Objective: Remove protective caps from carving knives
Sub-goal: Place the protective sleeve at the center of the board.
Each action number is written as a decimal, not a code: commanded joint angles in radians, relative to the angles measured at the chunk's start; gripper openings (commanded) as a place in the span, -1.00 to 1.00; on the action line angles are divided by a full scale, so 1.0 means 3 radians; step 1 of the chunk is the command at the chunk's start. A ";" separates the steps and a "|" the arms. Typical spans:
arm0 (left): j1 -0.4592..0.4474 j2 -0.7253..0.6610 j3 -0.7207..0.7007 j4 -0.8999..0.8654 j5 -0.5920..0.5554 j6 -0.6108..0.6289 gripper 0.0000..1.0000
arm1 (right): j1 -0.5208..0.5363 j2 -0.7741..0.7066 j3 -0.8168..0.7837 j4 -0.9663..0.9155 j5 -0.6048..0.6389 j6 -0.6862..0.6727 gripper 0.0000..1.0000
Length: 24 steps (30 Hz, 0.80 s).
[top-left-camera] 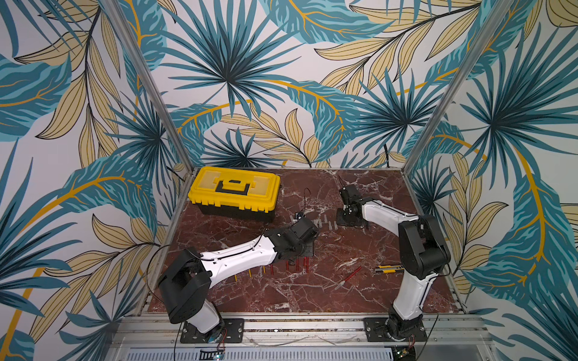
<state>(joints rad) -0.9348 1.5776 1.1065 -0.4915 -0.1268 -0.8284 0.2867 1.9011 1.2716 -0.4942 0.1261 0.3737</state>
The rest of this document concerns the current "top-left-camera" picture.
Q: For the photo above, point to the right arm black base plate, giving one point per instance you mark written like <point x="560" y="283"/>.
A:
<point x="383" y="329"/>

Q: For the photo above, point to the aluminium front frame rail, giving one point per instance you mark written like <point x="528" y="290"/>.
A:
<point x="305" y="329"/>

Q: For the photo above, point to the yellow black plastic toolbox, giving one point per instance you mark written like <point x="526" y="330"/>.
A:
<point x="236" y="193"/>

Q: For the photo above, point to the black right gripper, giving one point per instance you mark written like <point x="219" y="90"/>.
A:
<point x="346" y="215"/>

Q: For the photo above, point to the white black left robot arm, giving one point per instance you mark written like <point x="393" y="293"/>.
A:
<point x="185" y="284"/>

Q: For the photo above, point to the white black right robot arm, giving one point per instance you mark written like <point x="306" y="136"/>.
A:
<point x="423" y="255"/>

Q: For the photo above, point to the red carving knife angled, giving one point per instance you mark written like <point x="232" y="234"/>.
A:
<point x="349" y="277"/>

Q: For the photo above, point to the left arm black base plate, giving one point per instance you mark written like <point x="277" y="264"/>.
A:
<point x="229" y="330"/>

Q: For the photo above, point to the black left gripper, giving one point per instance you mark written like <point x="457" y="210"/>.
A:
<point x="310" y="249"/>

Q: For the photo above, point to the yellow black utility knife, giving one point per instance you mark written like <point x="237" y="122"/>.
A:
<point x="389" y="269"/>

